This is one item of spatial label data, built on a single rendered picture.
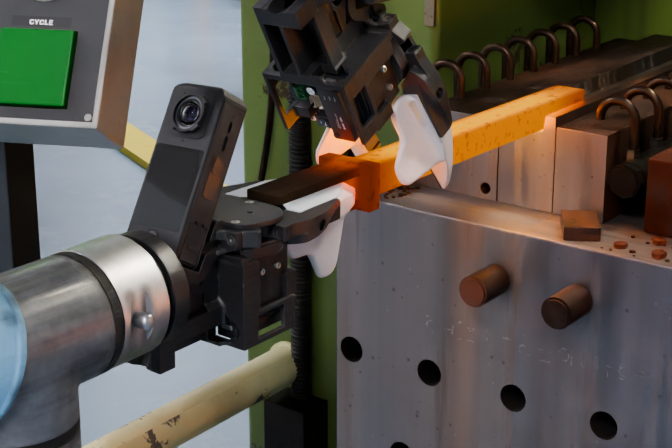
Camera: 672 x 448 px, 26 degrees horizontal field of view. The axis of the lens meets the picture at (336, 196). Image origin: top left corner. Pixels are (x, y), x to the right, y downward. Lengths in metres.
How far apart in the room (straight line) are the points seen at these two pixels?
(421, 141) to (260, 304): 0.19
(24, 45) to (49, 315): 0.63
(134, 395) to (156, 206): 2.17
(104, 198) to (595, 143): 3.18
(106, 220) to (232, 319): 3.20
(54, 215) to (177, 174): 3.29
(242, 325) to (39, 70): 0.53
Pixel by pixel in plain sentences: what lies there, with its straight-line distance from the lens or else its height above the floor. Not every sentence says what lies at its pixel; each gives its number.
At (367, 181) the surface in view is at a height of 1.01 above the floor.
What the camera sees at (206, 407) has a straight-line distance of 1.55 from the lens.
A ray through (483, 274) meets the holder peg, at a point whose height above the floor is 0.88.
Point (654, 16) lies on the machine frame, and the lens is 1.72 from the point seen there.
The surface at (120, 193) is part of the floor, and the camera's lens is 4.35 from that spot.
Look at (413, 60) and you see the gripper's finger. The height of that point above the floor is 1.09.
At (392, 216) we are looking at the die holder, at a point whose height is 0.90.
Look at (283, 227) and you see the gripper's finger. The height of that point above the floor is 1.01.
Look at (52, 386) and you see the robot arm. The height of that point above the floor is 0.97.
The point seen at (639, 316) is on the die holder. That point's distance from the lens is 1.18.
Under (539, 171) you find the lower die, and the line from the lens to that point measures 1.26.
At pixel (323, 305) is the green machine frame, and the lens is 1.63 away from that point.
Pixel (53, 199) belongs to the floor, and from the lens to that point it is 4.33.
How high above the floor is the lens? 1.31
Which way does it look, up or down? 18 degrees down
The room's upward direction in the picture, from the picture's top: straight up
